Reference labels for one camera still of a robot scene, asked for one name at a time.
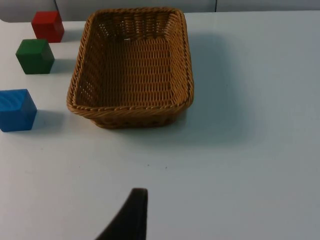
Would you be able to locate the brown wicker basket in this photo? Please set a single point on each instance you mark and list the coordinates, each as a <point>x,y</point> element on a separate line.
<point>130,72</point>

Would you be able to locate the red cube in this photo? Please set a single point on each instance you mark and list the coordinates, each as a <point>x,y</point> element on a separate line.
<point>47,26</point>

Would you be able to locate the green cube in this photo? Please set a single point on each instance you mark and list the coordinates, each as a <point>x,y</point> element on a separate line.
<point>35,57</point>

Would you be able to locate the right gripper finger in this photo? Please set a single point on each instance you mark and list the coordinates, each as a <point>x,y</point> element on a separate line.
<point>132,220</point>

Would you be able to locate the blue cube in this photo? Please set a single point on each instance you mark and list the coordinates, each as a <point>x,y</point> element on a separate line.
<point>15,110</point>

